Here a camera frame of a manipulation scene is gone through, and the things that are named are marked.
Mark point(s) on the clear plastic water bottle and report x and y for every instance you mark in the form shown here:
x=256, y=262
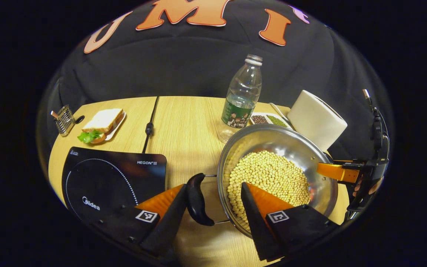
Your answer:
x=241, y=96

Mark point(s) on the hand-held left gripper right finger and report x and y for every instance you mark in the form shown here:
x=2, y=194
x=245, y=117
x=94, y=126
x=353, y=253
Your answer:
x=256, y=226

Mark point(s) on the pile of yellow soybeans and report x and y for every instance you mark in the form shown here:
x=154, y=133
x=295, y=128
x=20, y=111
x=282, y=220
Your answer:
x=269, y=174

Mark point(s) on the black induction cooktop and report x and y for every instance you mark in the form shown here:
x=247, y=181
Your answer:
x=106, y=178

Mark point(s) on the white divided dish with beans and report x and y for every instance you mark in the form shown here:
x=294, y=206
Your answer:
x=260, y=119

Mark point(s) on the black backdrop cloth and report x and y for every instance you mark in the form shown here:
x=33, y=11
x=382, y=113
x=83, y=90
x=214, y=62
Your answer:
x=184, y=63

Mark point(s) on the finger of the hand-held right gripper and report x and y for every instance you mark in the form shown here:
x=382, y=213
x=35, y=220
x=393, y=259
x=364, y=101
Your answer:
x=332, y=171

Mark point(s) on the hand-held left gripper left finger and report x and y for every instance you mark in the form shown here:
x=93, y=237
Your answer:
x=169, y=226

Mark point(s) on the sandwich with lettuce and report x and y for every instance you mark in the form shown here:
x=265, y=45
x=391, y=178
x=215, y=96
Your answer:
x=102, y=124

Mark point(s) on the white rounded container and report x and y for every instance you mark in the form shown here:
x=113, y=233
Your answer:
x=317, y=118

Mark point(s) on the small white plate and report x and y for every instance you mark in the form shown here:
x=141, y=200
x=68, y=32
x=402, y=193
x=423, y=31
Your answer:
x=119, y=124

